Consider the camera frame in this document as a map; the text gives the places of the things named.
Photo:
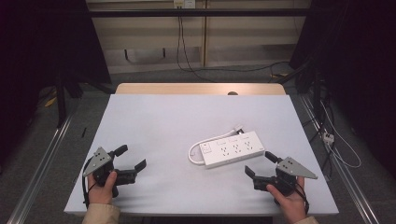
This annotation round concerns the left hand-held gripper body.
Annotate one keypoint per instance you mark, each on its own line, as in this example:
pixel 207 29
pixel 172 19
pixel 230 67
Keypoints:
pixel 99 159

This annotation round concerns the wooden table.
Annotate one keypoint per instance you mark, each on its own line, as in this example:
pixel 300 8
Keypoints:
pixel 186 88

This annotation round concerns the person's right hand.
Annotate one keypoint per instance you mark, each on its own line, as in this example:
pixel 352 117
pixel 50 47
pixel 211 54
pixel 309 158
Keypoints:
pixel 291 203

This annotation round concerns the white wall socket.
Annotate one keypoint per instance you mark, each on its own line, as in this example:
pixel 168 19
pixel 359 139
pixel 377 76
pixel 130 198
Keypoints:
pixel 184 3

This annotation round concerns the white table board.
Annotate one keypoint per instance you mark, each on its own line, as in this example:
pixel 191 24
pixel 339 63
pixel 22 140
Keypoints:
pixel 155 124

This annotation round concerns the black horizontal bar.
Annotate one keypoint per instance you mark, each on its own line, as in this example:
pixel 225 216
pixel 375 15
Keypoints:
pixel 199 12

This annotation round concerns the black metal stand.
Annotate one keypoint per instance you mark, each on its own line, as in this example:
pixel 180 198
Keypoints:
pixel 61 102

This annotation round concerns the black curtain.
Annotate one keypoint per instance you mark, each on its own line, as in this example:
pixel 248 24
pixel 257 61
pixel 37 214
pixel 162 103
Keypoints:
pixel 37 62
pixel 361 62

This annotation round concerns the person's left hand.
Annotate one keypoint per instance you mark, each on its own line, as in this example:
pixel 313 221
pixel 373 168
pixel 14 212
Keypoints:
pixel 100 193

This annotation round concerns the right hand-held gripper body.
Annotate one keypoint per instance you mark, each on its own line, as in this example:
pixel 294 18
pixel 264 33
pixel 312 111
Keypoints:
pixel 291 168

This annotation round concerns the small white floor power strip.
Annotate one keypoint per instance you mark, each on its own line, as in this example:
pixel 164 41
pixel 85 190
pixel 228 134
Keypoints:
pixel 328 137

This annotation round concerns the aluminium floor rail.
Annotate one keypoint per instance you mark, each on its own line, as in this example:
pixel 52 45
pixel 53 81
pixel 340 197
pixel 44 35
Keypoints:
pixel 40 161
pixel 345 177

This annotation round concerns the white power plug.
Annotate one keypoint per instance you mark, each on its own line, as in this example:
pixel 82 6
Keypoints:
pixel 239 128

